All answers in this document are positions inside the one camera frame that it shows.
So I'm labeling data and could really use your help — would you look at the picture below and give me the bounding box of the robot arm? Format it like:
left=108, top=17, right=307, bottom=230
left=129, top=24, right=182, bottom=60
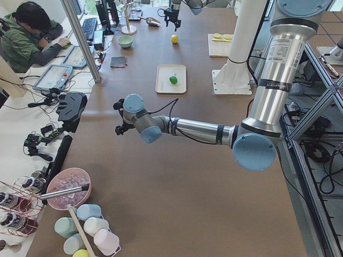
left=110, top=1, right=331, bottom=171
left=163, top=0, right=212, bottom=31

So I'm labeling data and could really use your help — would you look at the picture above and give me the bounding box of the yellow lemon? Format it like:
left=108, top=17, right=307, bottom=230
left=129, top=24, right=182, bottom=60
left=170, top=34, right=178, bottom=44

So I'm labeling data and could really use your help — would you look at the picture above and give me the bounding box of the grey folded cloth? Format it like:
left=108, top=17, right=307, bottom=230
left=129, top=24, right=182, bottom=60
left=110, top=56, right=127, bottom=68

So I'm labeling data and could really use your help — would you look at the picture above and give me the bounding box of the teach pendant tablet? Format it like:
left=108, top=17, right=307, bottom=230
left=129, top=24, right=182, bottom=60
left=32, top=64, right=73, bottom=92
left=61, top=46, right=87, bottom=69

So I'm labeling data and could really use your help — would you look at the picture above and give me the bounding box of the cream rabbit tray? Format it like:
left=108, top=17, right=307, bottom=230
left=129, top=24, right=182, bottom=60
left=155, top=64, right=187, bottom=94

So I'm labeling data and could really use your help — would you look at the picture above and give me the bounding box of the person in green jacket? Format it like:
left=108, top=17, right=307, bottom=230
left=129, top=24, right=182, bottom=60
left=1, top=1, right=71, bottom=73

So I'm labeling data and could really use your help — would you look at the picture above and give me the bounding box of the mint green bowl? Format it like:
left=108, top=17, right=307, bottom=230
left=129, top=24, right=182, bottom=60
left=117, top=35, right=133, bottom=48

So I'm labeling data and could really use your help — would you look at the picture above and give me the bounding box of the green lime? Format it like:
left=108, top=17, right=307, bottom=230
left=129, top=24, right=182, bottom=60
left=169, top=75, right=178, bottom=85

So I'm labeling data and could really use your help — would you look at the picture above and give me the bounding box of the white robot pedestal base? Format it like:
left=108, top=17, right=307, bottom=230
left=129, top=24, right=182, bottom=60
left=212, top=0, right=269, bottom=95

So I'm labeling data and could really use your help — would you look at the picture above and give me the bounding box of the pastel cup rack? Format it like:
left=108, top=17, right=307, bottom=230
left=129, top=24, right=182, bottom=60
left=49, top=202, right=121, bottom=256

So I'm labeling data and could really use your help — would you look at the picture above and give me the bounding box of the yellow plastic knife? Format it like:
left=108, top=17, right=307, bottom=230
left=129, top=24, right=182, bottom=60
left=211, top=38, right=232, bottom=43

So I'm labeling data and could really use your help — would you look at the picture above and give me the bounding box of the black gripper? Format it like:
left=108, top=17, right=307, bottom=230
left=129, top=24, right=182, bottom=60
left=163, top=7, right=181, bottom=31
left=113, top=99, right=134, bottom=135

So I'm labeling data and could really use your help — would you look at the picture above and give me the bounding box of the black keyboard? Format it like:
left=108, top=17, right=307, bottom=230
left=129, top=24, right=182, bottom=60
left=81, top=18, right=98, bottom=41

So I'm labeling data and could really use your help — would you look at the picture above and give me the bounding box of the wooden cutting board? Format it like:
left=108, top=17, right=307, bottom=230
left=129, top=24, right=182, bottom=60
left=207, top=34, right=233, bottom=58

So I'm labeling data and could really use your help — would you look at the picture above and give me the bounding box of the metal scoop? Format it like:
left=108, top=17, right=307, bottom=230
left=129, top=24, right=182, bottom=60
left=139, top=16, right=161, bottom=27

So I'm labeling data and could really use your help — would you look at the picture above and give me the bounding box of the aluminium frame post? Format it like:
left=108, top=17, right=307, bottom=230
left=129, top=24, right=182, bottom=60
left=61, top=0, right=101, bottom=83

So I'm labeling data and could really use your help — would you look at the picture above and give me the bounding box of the wooden mug tree stand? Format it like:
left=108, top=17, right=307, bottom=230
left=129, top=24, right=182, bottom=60
left=121, top=2, right=137, bottom=35

